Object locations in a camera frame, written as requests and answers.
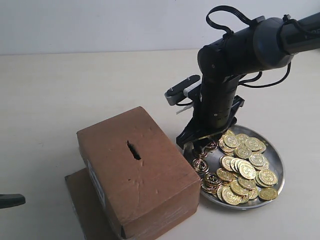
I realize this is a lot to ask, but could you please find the round silver metal plate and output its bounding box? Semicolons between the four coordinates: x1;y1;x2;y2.
184;125;285;210

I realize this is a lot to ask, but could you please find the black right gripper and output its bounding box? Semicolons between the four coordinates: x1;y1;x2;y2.
176;75;244;158

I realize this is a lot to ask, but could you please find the gold coin bottom right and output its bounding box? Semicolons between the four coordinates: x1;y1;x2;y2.
258;187;278;201

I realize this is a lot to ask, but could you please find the brown cardboard box with slot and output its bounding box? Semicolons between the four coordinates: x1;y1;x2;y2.
76;106;200;240

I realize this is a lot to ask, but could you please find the gold coin right side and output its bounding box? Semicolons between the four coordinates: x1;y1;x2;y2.
258;169;278;186

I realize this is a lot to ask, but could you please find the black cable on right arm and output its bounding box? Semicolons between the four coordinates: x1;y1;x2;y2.
205;6;261;35

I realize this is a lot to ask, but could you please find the large gold coin bottom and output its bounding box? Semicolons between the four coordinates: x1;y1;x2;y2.
221;186;241;206

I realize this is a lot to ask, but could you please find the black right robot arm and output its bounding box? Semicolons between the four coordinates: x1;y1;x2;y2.
165;5;320;155

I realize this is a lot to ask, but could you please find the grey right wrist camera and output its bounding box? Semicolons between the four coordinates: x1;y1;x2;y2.
164;75;201;106

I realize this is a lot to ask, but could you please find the gold coin plate centre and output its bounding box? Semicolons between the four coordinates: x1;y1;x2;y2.
237;161;256;180

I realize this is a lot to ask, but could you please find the lone gold coin left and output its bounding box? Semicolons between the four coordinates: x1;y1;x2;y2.
192;158;209;174

